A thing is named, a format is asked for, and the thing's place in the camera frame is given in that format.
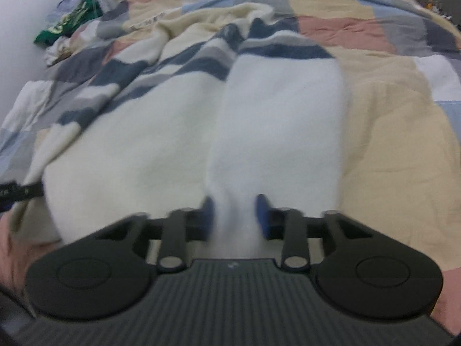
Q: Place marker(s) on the patchwork quilt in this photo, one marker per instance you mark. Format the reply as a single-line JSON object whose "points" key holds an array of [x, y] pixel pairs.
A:
{"points": [[396, 133]]}

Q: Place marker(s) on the green printed cloth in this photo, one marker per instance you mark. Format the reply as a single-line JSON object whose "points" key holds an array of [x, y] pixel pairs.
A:
{"points": [[68, 21]]}

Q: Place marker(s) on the white floral cloth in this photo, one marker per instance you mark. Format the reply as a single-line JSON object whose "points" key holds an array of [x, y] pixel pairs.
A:
{"points": [[59, 50]]}

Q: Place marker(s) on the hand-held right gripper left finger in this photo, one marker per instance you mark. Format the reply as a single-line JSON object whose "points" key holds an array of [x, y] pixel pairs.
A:
{"points": [[208, 220]]}

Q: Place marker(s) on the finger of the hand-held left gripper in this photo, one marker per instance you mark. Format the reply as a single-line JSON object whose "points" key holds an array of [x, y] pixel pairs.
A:
{"points": [[25, 191]]}

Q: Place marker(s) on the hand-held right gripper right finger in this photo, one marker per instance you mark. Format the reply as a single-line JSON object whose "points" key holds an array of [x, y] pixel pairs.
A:
{"points": [[263, 220]]}

